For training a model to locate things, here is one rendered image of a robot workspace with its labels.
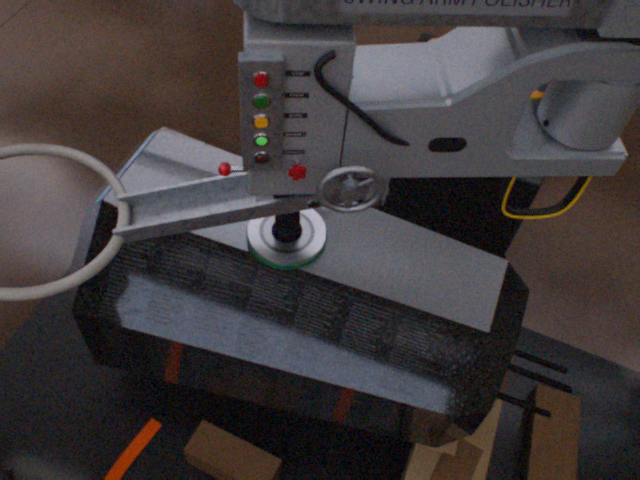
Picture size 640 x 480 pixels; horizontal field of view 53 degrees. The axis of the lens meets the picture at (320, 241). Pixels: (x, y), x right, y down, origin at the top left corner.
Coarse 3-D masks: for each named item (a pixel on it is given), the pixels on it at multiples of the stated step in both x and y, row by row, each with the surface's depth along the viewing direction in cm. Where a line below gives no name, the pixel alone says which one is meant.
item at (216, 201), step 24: (144, 192) 165; (168, 192) 165; (192, 192) 166; (216, 192) 166; (240, 192) 164; (336, 192) 153; (144, 216) 166; (168, 216) 164; (192, 216) 157; (216, 216) 157; (240, 216) 157; (264, 216) 158
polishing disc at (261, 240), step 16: (256, 224) 174; (272, 224) 175; (304, 224) 175; (320, 224) 176; (256, 240) 171; (272, 240) 171; (304, 240) 172; (320, 240) 172; (272, 256) 168; (288, 256) 169; (304, 256) 169
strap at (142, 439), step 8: (152, 424) 224; (160, 424) 224; (144, 432) 222; (152, 432) 222; (136, 440) 220; (144, 440) 220; (128, 448) 218; (136, 448) 218; (120, 456) 216; (128, 456) 217; (120, 464) 215; (128, 464) 215; (112, 472) 213; (120, 472) 213
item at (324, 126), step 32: (256, 32) 112; (288, 32) 113; (320, 32) 113; (352, 32) 114; (288, 64) 115; (352, 64) 117; (320, 96) 122; (288, 128) 128; (320, 128) 129; (288, 160) 135; (320, 160) 136; (256, 192) 143; (288, 192) 144
